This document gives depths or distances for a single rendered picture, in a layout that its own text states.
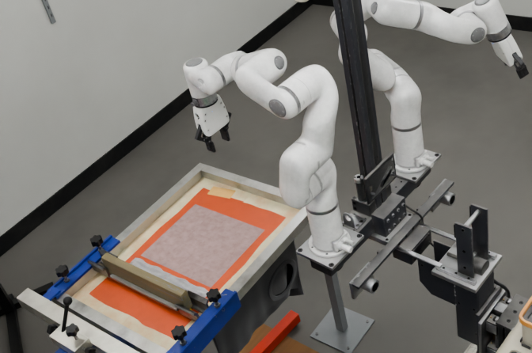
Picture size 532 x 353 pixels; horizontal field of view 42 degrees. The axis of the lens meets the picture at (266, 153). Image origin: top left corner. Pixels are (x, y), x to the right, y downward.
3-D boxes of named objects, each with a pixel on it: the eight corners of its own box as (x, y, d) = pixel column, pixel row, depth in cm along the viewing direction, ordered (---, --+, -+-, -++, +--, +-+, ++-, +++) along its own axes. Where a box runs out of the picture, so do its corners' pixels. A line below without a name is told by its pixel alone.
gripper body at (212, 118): (201, 108, 205) (210, 139, 212) (225, 91, 211) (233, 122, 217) (184, 103, 210) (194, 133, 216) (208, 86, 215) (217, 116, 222)
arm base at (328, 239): (366, 241, 207) (360, 201, 198) (341, 267, 200) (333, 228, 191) (325, 222, 216) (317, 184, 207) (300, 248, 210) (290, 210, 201)
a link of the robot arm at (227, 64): (247, 90, 186) (204, 99, 202) (278, 67, 193) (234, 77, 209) (232, 62, 183) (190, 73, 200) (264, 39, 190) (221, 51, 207)
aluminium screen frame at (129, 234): (202, 169, 284) (199, 162, 282) (321, 209, 250) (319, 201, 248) (53, 304, 239) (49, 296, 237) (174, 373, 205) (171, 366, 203)
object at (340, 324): (335, 304, 338) (301, 146, 282) (374, 320, 325) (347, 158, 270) (309, 336, 325) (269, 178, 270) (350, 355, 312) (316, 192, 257)
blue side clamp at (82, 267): (115, 248, 258) (110, 233, 254) (125, 252, 255) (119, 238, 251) (54, 304, 240) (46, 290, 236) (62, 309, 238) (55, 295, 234)
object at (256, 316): (288, 284, 274) (270, 216, 253) (306, 291, 269) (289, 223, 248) (214, 372, 247) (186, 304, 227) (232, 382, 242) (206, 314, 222)
